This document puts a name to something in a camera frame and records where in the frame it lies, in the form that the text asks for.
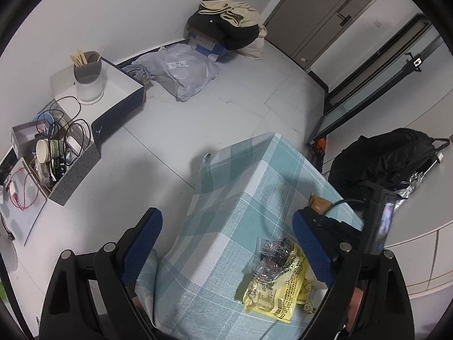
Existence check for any grey plastic parcel bag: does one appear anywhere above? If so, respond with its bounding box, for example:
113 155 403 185
133 44 221 101

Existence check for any black framed glass door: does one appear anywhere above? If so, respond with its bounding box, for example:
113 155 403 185
306 13 447 146

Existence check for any silver folded umbrella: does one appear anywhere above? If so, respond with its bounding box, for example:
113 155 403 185
393 149 445 213

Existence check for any black jacket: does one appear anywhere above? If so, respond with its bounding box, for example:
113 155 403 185
327 128 439 194

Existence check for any pile of clothes on box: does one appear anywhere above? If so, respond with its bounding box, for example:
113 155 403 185
187 0 260 51

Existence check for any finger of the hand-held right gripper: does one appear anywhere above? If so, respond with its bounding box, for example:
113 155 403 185
307 210 365 252

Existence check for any grey blue cloth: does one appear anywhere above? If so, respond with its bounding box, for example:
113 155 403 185
122 62 156 85

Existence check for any red cable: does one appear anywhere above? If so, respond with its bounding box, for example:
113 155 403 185
9 168 39 211

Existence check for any tangle of black cables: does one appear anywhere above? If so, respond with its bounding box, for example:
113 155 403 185
35 95 93 185

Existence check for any blue cardboard box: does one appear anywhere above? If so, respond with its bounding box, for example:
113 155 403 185
186 28 230 61

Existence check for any yellow clear plastic bag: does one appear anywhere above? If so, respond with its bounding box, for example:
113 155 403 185
236 237 328 324

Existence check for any grey white utensil holder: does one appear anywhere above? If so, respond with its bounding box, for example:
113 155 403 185
73 51 104 104

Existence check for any grey door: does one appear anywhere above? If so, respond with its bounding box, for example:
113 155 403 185
264 0 390 71

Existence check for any paper cup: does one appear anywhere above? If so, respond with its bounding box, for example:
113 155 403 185
35 138 59 163

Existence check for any cream tote bag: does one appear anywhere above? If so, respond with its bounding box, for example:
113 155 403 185
237 25 268 60

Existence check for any white and navy box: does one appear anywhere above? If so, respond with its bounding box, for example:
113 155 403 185
50 57 147 146

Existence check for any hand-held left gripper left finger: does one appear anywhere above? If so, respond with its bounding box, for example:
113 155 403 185
40 208 163 340

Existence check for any small open grey box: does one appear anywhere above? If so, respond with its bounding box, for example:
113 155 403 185
11 120 52 153

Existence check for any brown snack packet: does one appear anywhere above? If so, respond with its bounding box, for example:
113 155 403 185
309 194 333 214

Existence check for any bundle of wooden chopsticks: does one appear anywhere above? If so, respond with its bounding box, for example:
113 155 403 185
71 44 107 67

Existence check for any beige garment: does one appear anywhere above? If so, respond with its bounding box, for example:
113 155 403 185
198 0 260 27

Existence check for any grey speckled box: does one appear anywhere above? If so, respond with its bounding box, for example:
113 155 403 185
21 120 102 206

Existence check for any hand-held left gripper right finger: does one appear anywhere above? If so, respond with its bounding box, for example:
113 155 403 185
293 209 414 340

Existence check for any black door latch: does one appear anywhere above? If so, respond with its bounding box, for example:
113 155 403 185
405 52 423 73

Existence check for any teal checked tablecloth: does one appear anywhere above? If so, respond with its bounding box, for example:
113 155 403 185
134 133 365 340

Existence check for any white flat board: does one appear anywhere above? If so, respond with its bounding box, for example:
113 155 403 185
0 149 48 247

